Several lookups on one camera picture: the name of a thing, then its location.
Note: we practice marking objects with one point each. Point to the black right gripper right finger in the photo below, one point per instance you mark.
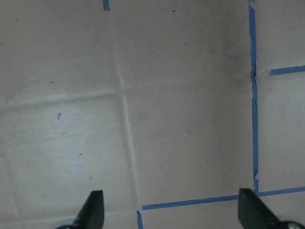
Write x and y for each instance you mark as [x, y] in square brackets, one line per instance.
[254, 214]

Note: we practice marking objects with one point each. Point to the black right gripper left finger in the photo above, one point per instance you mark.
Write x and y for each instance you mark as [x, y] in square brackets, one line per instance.
[91, 215]

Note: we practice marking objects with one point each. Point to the brown paper table cover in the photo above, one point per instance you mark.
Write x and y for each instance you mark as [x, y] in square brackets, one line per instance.
[167, 106]

